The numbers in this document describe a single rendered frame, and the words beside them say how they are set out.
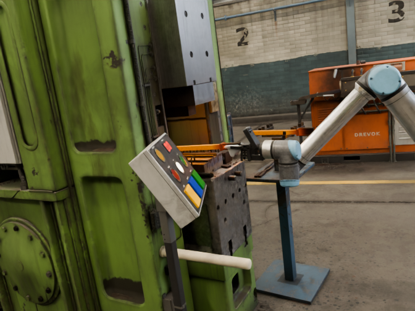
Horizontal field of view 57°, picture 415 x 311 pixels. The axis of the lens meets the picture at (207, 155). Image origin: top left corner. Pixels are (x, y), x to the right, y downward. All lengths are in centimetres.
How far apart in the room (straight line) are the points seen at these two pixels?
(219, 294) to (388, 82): 130
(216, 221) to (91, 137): 73
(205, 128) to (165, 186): 101
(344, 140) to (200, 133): 340
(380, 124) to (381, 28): 428
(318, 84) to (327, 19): 419
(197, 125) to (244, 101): 751
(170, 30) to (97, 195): 88
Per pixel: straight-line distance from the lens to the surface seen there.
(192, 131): 226
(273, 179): 222
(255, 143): 182
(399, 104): 172
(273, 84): 952
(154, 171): 124
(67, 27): 193
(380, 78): 169
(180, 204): 126
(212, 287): 211
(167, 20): 181
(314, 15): 939
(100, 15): 171
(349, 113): 186
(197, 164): 187
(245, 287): 238
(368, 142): 539
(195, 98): 181
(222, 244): 195
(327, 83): 530
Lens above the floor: 142
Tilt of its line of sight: 12 degrees down
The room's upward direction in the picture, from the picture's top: 8 degrees counter-clockwise
